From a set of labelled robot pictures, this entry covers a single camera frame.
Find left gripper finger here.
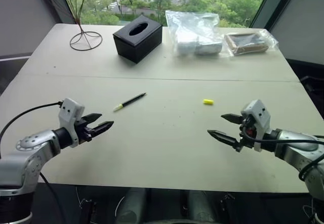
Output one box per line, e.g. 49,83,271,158
90,120,115,137
82,113,103,125

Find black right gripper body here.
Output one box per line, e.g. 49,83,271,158
235,116,256,153

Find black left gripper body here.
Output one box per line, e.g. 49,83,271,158
75,118,93,144

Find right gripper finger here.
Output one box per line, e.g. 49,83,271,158
207,129,240,149
220,113,244,125

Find black pen with yellow tip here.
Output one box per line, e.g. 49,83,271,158
112,92,147,112

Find grey rounded shape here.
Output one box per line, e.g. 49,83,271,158
116,188,148,223

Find dark furniture beside table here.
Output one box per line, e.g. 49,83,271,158
287,58,324,121

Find black tissue box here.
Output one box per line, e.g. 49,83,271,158
112,15,164,64

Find clear plastic bag, grey items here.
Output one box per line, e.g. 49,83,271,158
165,9,224,58

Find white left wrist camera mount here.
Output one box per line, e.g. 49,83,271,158
58,98,86,148

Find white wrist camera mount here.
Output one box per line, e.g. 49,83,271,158
58,98,86,148
240,99,272,152

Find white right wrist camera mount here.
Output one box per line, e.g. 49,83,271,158
240,99,272,152

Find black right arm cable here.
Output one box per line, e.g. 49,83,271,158
239,131,324,182

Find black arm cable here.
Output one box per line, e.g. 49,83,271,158
0,101,64,159
239,131,324,182

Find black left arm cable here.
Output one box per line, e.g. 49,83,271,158
0,101,64,159

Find wooden picture frame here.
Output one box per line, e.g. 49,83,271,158
224,32,270,56

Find thin wire stand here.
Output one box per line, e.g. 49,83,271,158
40,0,103,51

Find thin white wire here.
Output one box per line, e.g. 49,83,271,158
114,196,127,220

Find clear plastic bag, wooden frame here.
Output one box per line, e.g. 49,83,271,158
219,28,279,58

